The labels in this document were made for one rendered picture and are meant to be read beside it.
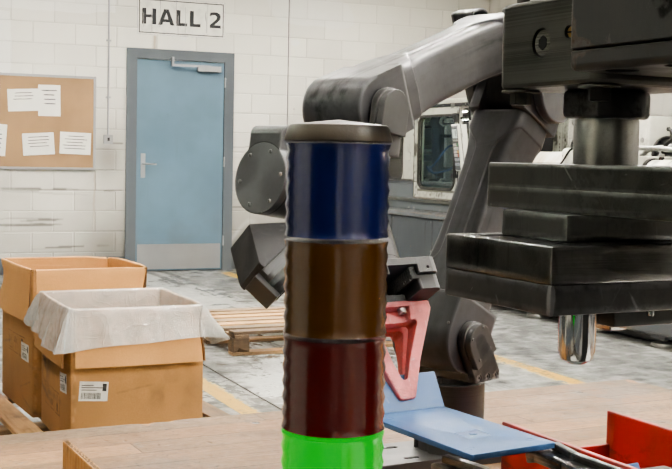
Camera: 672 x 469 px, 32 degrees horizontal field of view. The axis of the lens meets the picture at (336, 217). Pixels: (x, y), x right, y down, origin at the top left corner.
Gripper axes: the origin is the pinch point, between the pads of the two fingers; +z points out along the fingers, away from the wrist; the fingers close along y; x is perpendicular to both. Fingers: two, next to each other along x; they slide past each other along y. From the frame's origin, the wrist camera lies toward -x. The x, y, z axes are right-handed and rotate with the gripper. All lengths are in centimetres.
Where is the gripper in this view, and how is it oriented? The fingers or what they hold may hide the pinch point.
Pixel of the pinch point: (402, 391)
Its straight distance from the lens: 92.7
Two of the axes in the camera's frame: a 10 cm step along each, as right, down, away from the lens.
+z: 2.6, 8.8, -3.9
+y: 4.2, -4.7, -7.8
